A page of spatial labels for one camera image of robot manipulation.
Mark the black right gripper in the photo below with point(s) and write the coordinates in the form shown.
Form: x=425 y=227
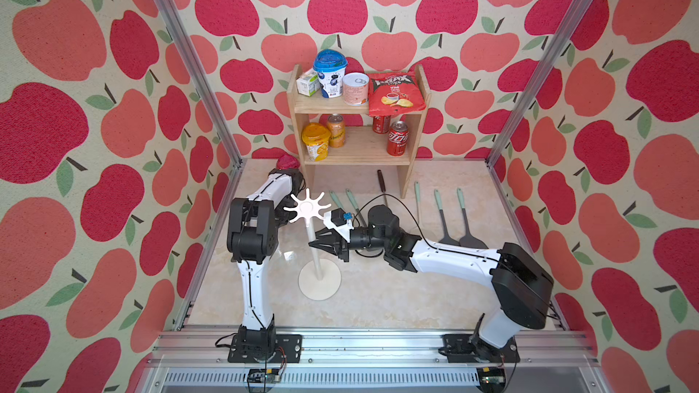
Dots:
x=339 y=246

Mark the steel spoon dark wooden handle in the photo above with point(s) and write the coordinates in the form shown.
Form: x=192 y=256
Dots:
x=383 y=188

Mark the cream spoon green handle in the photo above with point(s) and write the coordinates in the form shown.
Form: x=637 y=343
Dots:
x=418 y=200

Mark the grey turner green handle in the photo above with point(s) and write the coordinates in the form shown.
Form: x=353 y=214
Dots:
x=446 y=237

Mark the grey slotted spatula green handle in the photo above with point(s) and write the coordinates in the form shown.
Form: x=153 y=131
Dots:
x=468 y=239

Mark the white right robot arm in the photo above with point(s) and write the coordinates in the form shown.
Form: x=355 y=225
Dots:
x=522 y=287

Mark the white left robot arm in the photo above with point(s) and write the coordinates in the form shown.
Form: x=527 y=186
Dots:
x=252 y=239

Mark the red lid small cup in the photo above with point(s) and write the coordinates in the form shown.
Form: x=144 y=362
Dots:
x=287 y=162

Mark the wooden two-tier shelf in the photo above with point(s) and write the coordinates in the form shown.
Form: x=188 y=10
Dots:
x=363 y=147

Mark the yellow mango cup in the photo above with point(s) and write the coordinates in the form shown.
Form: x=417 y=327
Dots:
x=316 y=139

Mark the orange soda can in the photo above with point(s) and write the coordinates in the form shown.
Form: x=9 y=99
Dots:
x=337 y=128

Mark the red cola can back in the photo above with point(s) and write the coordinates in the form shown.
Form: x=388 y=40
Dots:
x=381 y=124

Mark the red cola can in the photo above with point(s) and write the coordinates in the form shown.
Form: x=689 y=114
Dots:
x=381 y=124
x=398 y=138

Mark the red cola can front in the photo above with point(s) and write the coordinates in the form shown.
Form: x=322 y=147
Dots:
x=398 y=138

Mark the pink tin can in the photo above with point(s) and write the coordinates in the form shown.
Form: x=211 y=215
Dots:
x=355 y=88

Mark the red chips bag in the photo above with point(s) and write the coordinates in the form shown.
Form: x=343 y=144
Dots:
x=395 y=94

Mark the small white green carton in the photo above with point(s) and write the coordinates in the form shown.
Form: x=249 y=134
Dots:
x=308 y=83

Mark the blue lid yogurt cup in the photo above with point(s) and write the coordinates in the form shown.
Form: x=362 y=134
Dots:
x=330 y=66

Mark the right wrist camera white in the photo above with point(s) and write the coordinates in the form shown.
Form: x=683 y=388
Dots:
x=339 y=221

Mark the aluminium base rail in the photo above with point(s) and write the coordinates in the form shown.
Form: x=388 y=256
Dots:
x=373 y=360

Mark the aluminium frame post left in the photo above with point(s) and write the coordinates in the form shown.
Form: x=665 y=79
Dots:
x=192 y=63

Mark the aluminium frame post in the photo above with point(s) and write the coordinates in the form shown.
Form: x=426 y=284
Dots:
x=192 y=63
x=560 y=40

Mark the aluminium frame post right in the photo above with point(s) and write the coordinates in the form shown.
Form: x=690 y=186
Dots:
x=560 y=40

